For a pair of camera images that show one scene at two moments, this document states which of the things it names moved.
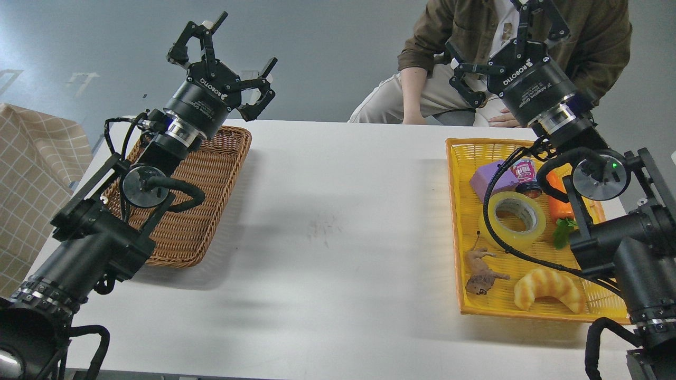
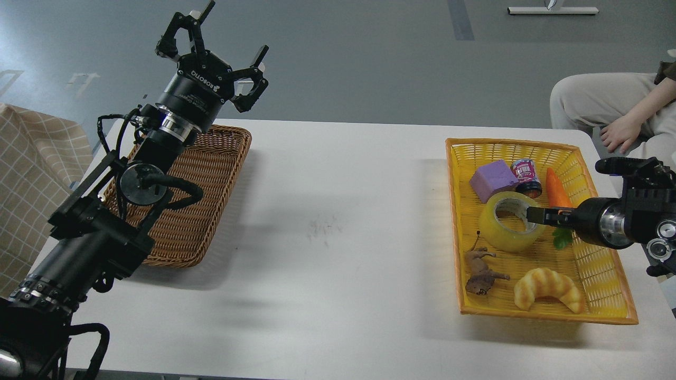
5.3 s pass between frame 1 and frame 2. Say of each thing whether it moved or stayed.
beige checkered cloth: stayed
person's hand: moved
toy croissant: stayed
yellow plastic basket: stayed
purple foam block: stayed
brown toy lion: stayed
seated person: moved
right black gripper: moved
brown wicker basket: stayed
